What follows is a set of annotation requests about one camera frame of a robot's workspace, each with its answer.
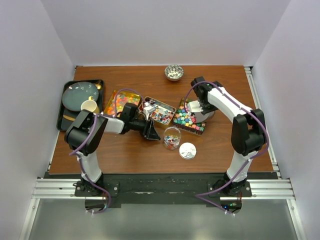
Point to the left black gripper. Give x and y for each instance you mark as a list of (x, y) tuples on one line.
[(149, 131)]

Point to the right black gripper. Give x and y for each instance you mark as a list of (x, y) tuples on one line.
[(206, 111)]

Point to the metal scoop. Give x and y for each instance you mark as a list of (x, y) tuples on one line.
[(200, 117)]

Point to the gold tin of candies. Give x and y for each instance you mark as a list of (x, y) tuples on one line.
[(163, 113)]

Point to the clear plastic jar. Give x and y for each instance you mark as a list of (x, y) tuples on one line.
[(172, 137)]

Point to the tray of paper stars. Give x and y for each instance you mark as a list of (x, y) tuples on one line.
[(186, 121)]

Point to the tin of translucent star candies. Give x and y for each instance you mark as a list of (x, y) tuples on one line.
[(119, 100)]

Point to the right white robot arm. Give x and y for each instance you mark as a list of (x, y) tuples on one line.
[(237, 125)]

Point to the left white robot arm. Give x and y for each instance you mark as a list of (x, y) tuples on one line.
[(85, 133)]

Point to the white jar lid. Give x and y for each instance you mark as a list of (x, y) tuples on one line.
[(187, 151)]

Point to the patterned ceramic bowl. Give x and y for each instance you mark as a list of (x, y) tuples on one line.
[(174, 72)]

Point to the yellow cup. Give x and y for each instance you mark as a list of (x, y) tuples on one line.
[(91, 106)]

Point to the gold spoon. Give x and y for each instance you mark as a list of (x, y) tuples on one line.
[(98, 85)]

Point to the grey-blue plate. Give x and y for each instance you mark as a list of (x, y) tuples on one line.
[(77, 93)]

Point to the black serving tray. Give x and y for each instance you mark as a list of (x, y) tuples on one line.
[(63, 124)]

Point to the gold knife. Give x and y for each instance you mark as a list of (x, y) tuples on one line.
[(69, 118)]

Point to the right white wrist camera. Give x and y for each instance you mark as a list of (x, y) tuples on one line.
[(194, 107)]

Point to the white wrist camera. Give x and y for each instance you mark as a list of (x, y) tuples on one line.
[(194, 107), (148, 110)]

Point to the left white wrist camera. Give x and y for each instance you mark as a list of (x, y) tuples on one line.
[(148, 110)]

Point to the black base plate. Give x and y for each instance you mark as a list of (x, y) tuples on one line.
[(159, 189)]

